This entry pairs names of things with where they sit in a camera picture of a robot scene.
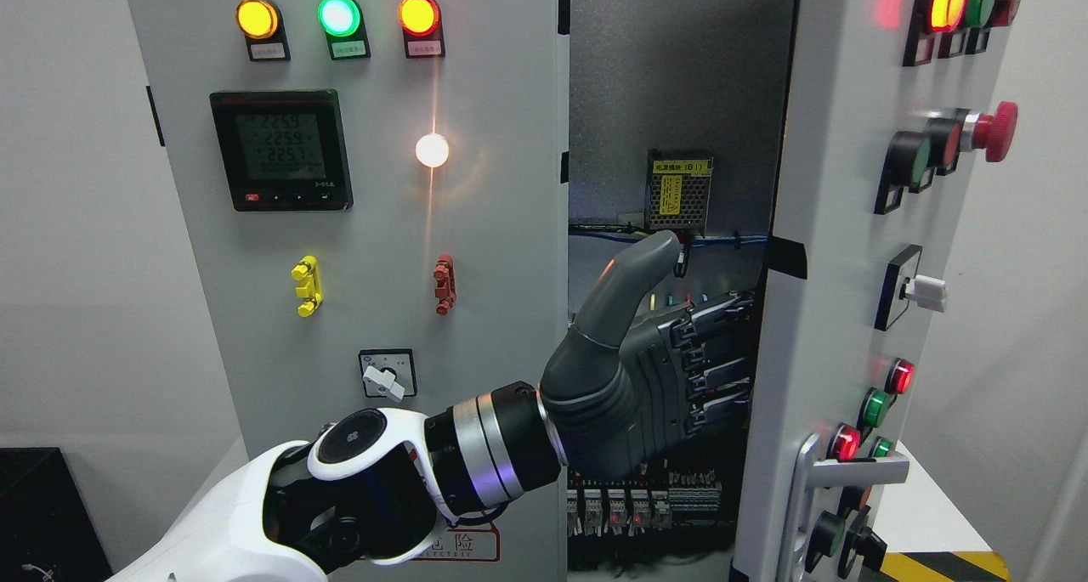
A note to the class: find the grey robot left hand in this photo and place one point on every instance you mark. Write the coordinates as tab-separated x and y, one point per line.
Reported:
624	387

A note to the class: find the grey cabinet door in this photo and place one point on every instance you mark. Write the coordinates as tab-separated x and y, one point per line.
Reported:
871	163
454	155

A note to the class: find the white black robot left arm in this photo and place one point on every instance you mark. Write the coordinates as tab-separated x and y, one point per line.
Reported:
380	485

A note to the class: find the relay terminal row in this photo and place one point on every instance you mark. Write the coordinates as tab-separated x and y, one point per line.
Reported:
653	500

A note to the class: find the perforated metal power supply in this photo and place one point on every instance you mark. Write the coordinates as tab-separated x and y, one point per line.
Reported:
678	190

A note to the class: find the red electric warning sticker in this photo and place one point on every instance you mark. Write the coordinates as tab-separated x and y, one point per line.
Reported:
481	543

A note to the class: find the black digital power meter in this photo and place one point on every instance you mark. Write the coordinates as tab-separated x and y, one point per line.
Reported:
283	151

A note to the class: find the red indicator light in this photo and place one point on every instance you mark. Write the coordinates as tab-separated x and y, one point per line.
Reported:
423	34

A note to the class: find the red emergency stop button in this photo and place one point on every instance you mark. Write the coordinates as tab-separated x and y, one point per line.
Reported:
993	133

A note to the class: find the green indicator light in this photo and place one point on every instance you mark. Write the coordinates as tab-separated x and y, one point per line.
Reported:
344	26

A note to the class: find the yellow indicator light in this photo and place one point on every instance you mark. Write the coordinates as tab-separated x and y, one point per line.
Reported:
262	26

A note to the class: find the red terminal post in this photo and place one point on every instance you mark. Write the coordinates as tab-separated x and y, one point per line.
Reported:
445	290

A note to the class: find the silver door handle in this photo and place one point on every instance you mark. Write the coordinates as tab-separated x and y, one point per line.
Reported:
815	533

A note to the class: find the white rotary selector switch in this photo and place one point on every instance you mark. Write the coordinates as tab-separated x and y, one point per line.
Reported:
388	373

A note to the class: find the right door white selector switch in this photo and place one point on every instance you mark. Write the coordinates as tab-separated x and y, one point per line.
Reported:
903	285

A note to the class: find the yellow terminal post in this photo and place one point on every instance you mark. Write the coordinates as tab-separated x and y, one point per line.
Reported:
308	288

